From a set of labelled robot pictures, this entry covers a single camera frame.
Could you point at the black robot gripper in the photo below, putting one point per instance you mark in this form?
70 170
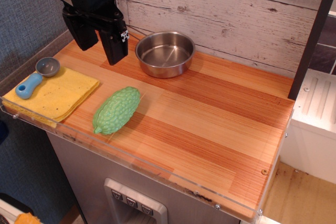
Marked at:
78 14

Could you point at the stainless steel pan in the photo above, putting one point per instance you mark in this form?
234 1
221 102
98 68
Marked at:
166 54

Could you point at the green bumpy toy grapes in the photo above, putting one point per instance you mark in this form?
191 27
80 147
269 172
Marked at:
116 111

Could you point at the yellow folded cloth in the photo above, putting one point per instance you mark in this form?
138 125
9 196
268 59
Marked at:
55 98

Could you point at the clear acrylic edge guard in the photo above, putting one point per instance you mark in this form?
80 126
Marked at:
221 155

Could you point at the grey toy fridge cabinet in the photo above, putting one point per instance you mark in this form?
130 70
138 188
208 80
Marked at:
86 172

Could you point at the silver water dispenser panel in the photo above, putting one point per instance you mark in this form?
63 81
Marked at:
130 206

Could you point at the orange object bottom left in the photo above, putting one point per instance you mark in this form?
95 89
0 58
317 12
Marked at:
27 218

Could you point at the blue handled grey scoop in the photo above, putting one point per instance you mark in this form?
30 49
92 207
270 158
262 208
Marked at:
45 67

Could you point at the dark right support post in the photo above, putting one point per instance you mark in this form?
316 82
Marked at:
312 41

